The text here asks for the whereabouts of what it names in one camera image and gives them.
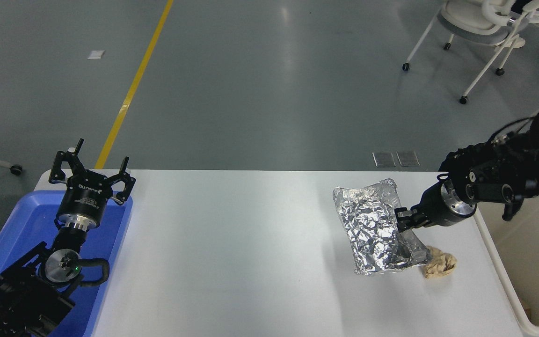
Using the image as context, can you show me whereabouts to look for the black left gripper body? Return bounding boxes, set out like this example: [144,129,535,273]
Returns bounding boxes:
[57,170,115,220]

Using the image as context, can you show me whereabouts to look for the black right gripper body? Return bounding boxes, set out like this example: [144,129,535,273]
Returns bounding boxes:
[410,182,457,229]

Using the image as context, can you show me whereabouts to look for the silver foil tray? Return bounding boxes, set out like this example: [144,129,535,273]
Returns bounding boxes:
[333,178,431,276]

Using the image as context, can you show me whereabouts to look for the grey metal floor plate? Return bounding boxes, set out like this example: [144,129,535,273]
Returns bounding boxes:
[396,151,420,167]
[372,152,396,168]

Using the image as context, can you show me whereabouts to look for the crumpled tan paper ball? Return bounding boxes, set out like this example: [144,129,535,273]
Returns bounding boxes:
[423,246,457,279]

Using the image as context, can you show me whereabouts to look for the blue plastic tray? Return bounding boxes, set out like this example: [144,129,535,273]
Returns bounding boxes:
[0,190,133,337]

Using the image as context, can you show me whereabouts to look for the white office chair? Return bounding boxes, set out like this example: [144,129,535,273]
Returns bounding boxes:
[401,0,539,104]

